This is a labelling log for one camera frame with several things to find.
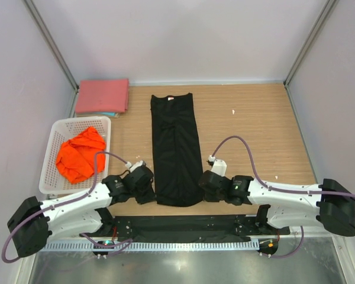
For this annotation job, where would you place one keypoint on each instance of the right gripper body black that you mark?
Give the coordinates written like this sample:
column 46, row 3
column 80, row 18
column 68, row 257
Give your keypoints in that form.
column 210, row 197

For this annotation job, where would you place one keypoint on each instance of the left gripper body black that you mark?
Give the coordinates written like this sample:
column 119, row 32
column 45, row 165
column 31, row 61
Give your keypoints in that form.
column 144, row 194

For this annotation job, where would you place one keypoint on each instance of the black t-shirt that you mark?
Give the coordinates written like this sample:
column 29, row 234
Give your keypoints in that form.
column 177, row 160

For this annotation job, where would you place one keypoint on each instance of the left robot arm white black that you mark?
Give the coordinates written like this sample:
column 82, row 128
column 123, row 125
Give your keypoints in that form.
column 36, row 223

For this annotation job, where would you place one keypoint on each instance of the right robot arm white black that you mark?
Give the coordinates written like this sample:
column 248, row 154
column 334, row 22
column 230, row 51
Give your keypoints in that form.
column 327, row 205

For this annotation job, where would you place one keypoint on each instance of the orange t-shirt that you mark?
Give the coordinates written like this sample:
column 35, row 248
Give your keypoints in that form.
column 75, row 159

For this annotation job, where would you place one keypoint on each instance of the folded teal t-shirt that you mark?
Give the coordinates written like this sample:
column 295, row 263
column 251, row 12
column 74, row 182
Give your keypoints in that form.
column 111, row 114

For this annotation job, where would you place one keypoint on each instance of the white plastic basket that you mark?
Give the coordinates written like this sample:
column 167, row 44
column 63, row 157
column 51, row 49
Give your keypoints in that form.
column 51, row 181

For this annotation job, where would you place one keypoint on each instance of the folded pink t-shirt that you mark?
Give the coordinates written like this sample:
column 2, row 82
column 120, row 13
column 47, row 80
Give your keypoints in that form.
column 102, row 96

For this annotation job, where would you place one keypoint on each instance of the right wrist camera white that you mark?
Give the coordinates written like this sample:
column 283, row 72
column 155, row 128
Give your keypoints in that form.
column 218, row 166

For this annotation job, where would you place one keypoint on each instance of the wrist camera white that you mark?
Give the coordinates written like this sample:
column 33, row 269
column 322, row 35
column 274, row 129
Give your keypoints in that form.
column 132, row 167
column 218, row 166

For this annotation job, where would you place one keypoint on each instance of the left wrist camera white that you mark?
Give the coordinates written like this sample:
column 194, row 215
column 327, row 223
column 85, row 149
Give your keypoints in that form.
column 132, row 167

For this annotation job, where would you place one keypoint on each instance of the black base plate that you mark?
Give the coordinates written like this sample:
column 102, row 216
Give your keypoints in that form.
column 193, row 229

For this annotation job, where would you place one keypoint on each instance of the white slotted cable duct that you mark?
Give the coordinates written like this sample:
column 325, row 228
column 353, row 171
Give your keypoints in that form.
column 85, row 245

